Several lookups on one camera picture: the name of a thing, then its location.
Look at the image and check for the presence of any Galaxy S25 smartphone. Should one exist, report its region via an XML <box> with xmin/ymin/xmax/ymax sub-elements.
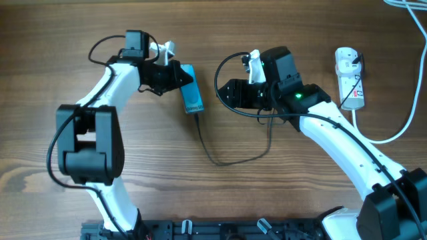
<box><xmin>180</xmin><ymin>64</ymin><xmax>204</xmax><ymax>114</ymax></box>

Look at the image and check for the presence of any black USB charging cable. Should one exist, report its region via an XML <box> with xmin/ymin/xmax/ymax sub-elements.
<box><xmin>193</xmin><ymin>52</ymin><xmax>365</xmax><ymax>167</ymax></box>

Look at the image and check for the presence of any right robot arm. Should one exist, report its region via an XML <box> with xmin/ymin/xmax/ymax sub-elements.
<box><xmin>215</xmin><ymin>46</ymin><xmax>426</xmax><ymax>239</ymax></box>

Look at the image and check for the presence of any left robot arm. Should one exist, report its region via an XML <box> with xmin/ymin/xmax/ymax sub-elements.
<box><xmin>46</xmin><ymin>30</ymin><xmax>194</xmax><ymax>239</ymax></box>

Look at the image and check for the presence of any white USB charger plug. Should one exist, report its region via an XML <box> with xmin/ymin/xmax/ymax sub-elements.
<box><xmin>335</xmin><ymin>59</ymin><xmax>362</xmax><ymax>77</ymax></box>

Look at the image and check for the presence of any white power strip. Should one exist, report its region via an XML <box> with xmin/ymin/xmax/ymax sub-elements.
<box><xmin>335</xmin><ymin>47</ymin><xmax>364</xmax><ymax>111</ymax></box>

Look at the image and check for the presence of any black right camera cable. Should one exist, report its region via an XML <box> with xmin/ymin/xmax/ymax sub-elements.
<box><xmin>213</xmin><ymin>51</ymin><xmax>427</xmax><ymax>234</ymax></box>

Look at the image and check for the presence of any black camera cable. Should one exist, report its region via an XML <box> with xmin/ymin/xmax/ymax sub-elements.
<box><xmin>213</xmin><ymin>51</ymin><xmax>427</xmax><ymax>234</ymax></box>
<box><xmin>45</xmin><ymin>34</ymin><xmax>161</xmax><ymax>239</ymax></box>

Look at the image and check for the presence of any black left camera cable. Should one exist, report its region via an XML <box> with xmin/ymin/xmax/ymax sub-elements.
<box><xmin>45</xmin><ymin>34</ymin><xmax>161</xmax><ymax>239</ymax></box>

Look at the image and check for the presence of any white power strip cord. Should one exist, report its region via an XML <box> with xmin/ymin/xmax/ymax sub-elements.
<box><xmin>351</xmin><ymin>0</ymin><xmax>427</xmax><ymax>145</ymax></box>

